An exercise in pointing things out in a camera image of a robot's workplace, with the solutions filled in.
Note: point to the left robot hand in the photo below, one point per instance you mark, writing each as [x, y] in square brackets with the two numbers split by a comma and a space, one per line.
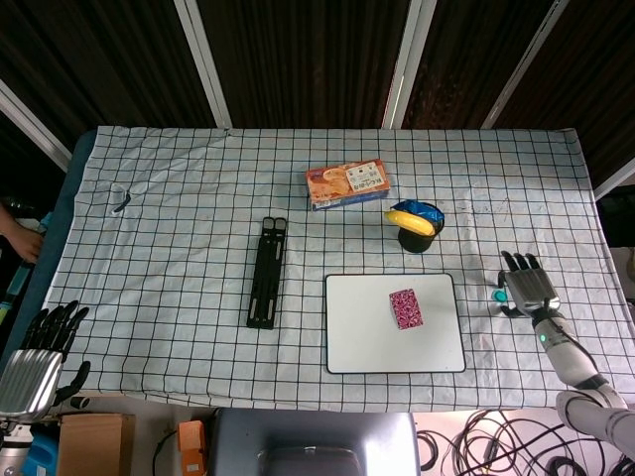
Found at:
[27, 382]

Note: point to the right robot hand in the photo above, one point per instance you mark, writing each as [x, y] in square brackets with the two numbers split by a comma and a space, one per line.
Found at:
[533, 290]

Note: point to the teal round magnet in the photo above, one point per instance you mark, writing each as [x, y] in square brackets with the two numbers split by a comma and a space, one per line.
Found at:
[499, 296]

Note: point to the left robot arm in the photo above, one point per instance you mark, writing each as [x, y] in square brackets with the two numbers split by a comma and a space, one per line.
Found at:
[9, 458]

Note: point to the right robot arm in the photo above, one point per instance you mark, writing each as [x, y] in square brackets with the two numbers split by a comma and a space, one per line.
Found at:
[570, 354]

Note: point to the magenta patterned card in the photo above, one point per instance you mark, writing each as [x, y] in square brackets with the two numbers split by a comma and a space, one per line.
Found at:
[406, 308]

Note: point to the white rectangular board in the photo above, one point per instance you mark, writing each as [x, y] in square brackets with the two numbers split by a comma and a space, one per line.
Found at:
[362, 337]

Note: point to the blue plastic container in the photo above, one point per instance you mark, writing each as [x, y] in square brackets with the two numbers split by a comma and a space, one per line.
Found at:
[39, 453]

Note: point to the brown cardboard box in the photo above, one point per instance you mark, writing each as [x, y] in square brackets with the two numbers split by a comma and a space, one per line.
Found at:
[94, 443]

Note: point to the blue snack packet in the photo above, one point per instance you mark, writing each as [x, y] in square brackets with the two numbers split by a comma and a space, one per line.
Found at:
[421, 208]

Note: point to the yellow banana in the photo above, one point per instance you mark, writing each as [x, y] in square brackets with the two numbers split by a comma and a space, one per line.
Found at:
[412, 222]

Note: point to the person's bare hand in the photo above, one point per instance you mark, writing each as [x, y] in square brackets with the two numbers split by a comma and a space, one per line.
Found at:
[22, 240]

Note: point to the orange plastic device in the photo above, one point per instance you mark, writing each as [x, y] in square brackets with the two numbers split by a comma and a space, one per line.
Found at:
[191, 441]

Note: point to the white black-checked tablecloth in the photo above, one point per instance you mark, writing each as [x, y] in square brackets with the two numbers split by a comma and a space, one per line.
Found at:
[173, 277]

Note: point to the orange blue snack box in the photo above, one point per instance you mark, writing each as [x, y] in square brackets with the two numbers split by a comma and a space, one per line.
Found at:
[342, 186]

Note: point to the black folding laptop stand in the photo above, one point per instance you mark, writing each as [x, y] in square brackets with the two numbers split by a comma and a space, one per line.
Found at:
[265, 277]

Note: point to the grey robot torso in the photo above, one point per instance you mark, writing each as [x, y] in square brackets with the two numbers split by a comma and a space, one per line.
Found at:
[312, 436]

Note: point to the white window frame post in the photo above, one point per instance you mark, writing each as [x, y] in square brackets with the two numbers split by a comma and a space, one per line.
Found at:
[203, 64]
[35, 126]
[409, 64]
[615, 179]
[526, 64]

